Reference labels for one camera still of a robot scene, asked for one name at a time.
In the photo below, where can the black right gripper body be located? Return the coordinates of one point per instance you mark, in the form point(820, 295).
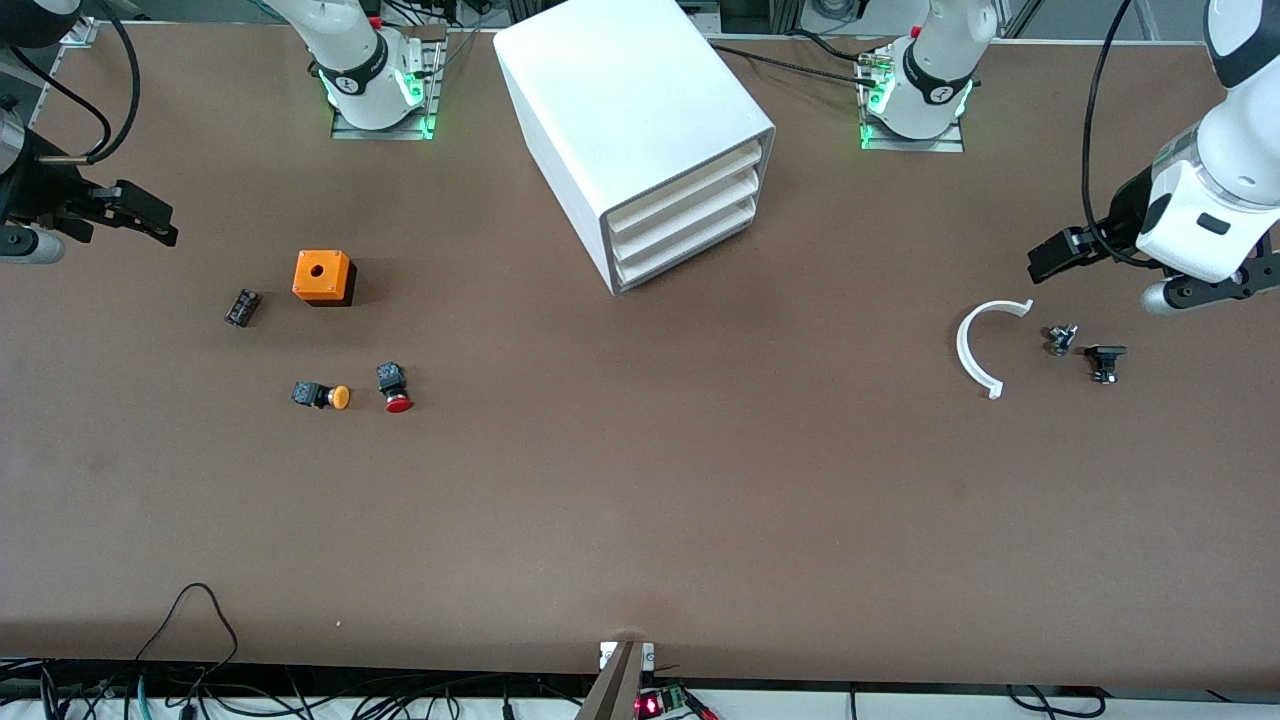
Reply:
point(35, 190)

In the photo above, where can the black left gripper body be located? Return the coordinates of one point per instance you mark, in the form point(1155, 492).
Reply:
point(1122, 218)

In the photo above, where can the red push button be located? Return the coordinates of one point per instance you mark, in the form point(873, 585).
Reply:
point(398, 404)

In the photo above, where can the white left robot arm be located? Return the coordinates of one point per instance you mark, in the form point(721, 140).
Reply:
point(930, 80)

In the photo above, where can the orange push button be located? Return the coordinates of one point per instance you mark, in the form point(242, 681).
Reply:
point(340, 397)

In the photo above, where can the small black silver part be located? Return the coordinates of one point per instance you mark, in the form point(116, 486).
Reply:
point(1061, 340)

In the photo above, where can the black clamp part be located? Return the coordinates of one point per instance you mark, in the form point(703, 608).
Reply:
point(1105, 354)

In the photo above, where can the small black terminal block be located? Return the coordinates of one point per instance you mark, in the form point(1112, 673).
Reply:
point(243, 307)

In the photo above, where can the orange box with hole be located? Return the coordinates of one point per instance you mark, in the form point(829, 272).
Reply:
point(320, 272)

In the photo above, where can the circuit board with red light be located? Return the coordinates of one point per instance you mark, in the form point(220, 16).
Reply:
point(655, 703)

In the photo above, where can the white curved plastic bracket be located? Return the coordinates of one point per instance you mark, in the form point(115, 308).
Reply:
point(962, 345)

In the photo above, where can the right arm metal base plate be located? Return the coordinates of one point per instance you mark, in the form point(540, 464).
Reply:
point(350, 133)

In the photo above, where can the brown camera stand post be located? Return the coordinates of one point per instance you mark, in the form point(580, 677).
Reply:
point(618, 690)

